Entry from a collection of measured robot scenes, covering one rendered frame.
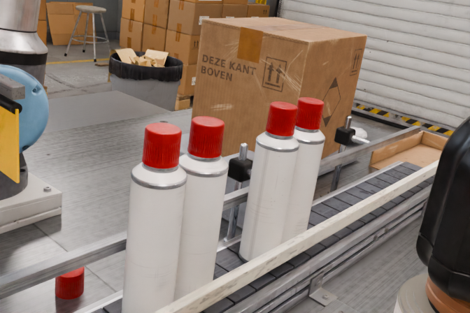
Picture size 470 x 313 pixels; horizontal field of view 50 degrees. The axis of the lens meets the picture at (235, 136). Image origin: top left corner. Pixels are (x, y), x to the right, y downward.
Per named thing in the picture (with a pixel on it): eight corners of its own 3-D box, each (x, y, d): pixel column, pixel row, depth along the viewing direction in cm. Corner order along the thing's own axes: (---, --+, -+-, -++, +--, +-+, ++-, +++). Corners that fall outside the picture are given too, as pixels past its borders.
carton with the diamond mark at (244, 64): (284, 181, 97) (309, 41, 88) (187, 144, 109) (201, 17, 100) (343, 147, 121) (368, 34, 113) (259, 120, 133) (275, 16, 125)
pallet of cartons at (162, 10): (180, 113, 419) (194, -31, 382) (112, 88, 464) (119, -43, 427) (259, 95, 513) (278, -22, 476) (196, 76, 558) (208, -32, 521)
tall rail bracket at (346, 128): (354, 209, 94) (373, 126, 89) (321, 194, 99) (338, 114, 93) (362, 205, 97) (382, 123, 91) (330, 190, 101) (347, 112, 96)
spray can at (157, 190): (142, 341, 48) (160, 141, 42) (110, 313, 52) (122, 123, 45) (182, 318, 52) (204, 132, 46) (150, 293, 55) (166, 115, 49)
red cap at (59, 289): (81, 300, 60) (82, 277, 59) (52, 299, 60) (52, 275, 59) (86, 283, 64) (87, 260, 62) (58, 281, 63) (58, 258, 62)
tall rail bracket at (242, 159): (252, 265, 72) (270, 158, 67) (216, 242, 77) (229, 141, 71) (266, 257, 75) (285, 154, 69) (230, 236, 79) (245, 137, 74)
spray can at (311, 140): (288, 258, 66) (317, 108, 59) (257, 242, 69) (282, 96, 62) (310, 246, 69) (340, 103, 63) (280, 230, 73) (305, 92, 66)
